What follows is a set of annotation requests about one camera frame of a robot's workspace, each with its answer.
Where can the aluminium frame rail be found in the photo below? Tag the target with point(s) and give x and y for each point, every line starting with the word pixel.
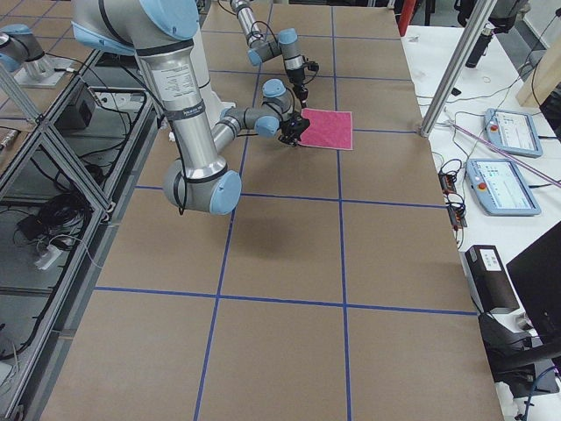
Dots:
pixel 466 43

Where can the near teach pendant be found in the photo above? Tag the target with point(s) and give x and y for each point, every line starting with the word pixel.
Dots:
pixel 500 189

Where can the teach pendant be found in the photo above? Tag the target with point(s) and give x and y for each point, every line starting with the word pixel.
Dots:
pixel 500 189
pixel 513 132

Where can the brown paper table cover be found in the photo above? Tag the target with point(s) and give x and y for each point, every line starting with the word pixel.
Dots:
pixel 334 291

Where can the black bottle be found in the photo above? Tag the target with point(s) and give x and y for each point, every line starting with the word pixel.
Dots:
pixel 480 47

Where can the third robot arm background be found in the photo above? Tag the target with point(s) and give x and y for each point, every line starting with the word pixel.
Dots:
pixel 19 46

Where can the pink and grey towel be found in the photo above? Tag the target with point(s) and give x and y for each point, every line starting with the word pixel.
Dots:
pixel 328 129

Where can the far teach pendant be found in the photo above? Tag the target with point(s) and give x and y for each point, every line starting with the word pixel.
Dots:
pixel 513 132

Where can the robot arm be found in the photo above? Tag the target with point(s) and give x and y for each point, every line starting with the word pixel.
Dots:
pixel 262 48
pixel 162 36

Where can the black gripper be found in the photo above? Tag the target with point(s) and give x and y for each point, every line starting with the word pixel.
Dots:
pixel 297 78
pixel 291 127

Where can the white power strip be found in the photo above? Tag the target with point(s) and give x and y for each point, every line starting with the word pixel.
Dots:
pixel 48 258

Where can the black monitor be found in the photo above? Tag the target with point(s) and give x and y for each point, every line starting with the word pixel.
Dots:
pixel 535 274

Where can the black box with label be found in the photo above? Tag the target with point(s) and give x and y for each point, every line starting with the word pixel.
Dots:
pixel 489 277

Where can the orange black adapter box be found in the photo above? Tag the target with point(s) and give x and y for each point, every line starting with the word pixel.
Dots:
pixel 448 181

